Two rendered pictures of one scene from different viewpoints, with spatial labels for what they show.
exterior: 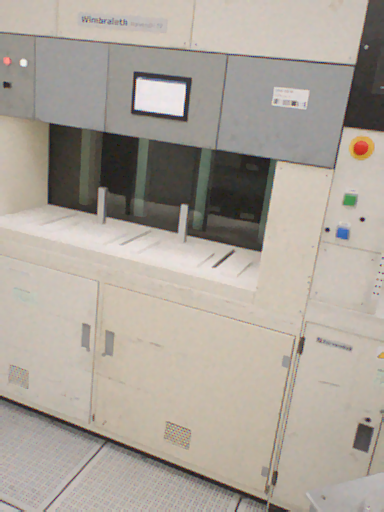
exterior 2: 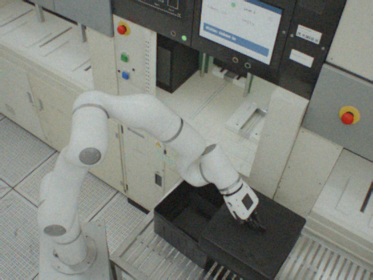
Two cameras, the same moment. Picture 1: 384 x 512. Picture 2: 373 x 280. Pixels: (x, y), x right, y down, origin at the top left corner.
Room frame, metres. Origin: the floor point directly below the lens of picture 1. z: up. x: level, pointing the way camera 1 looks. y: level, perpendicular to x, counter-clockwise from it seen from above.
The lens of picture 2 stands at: (0.08, -0.99, 2.28)
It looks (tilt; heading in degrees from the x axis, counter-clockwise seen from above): 47 degrees down; 10
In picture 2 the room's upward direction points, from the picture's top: 5 degrees clockwise
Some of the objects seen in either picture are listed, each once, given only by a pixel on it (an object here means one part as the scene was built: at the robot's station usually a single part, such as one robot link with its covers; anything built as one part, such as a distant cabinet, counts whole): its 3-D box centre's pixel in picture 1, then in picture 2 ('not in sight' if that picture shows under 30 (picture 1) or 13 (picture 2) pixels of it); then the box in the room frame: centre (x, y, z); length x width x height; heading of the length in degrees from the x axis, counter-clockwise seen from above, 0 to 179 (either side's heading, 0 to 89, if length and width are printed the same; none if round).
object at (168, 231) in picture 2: not in sight; (200, 217); (0.96, -0.92, 0.85); 0.28 x 0.28 x 0.17; 64
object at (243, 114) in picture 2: not in sight; (253, 121); (1.54, -1.07, 0.89); 0.22 x 0.21 x 0.04; 159
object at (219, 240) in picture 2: not in sight; (253, 231); (0.85, -1.13, 1.02); 0.29 x 0.29 x 0.13; 68
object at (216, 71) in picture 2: not in sight; (236, 69); (1.93, -0.93, 0.89); 0.22 x 0.21 x 0.04; 159
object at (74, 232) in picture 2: not in sight; (59, 205); (0.74, -0.44, 1.07); 0.19 x 0.12 x 0.24; 22
